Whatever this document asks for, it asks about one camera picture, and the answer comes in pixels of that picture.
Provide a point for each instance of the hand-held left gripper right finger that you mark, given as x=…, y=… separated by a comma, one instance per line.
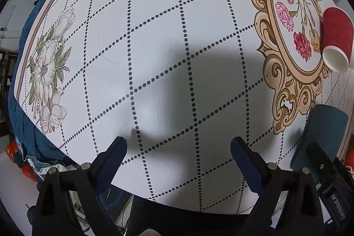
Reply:
x=245, y=167

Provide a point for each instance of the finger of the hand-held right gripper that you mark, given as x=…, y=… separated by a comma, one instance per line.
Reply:
x=320, y=160

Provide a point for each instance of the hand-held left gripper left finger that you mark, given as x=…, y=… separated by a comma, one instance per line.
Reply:
x=114, y=160

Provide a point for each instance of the dark teal cup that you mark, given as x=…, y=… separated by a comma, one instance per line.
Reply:
x=320, y=128

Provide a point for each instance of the red ribbed paper cup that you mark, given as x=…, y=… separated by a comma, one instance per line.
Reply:
x=338, y=34

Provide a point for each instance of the red plastic bag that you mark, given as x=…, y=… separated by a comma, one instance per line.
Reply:
x=27, y=173

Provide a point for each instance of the floral printed tablecloth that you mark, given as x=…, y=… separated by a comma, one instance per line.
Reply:
x=177, y=59

